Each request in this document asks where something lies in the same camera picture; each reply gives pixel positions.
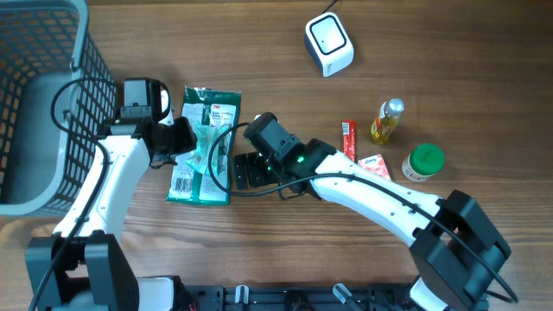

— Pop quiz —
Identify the green package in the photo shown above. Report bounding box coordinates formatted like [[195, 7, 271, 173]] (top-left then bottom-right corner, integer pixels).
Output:
[[167, 87, 241, 206]]

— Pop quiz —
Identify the red white tube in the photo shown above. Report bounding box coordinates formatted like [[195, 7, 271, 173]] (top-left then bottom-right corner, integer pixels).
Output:
[[341, 120, 357, 162]]

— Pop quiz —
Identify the small yellow bottle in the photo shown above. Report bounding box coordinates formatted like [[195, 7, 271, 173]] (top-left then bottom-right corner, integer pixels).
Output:
[[370, 98, 404, 144]]

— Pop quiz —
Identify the green lid jar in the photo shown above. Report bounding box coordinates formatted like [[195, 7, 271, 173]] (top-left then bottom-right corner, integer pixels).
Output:
[[402, 143, 445, 182]]

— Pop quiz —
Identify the light teal sachet pack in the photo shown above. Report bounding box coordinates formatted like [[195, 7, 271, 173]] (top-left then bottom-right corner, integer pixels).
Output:
[[185, 122, 230, 176]]

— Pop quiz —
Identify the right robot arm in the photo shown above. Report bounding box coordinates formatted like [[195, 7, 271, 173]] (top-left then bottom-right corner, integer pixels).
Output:
[[243, 112, 517, 310]]

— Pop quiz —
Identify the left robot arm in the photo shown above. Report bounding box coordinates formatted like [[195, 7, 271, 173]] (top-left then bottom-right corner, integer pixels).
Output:
[[25, 78, 197, 310]]

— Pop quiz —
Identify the white barcode scanner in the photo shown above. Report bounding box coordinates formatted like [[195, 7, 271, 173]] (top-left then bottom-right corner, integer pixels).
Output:
[[304, 12, 354, 78]]

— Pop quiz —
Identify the dark grey mesh basket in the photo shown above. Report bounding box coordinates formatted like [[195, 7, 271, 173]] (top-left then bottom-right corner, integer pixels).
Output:
[[1, 1, 118, 217]]

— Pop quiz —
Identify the black right camera cable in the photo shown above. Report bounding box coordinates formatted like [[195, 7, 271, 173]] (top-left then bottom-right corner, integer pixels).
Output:
[[207, 122, 519, 304]]

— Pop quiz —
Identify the black camera cable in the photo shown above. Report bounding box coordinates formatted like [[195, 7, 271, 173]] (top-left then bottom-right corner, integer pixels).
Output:
[[28, 77, 120, 311], [207, 122, 519, 304]]

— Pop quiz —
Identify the black left camera cable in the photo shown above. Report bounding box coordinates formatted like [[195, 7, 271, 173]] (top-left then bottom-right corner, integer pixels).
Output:
[[28, 77, 120, 311]]

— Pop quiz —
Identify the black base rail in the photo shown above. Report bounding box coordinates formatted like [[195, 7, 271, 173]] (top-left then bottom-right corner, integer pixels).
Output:
[[176, 283, 420, 311]]

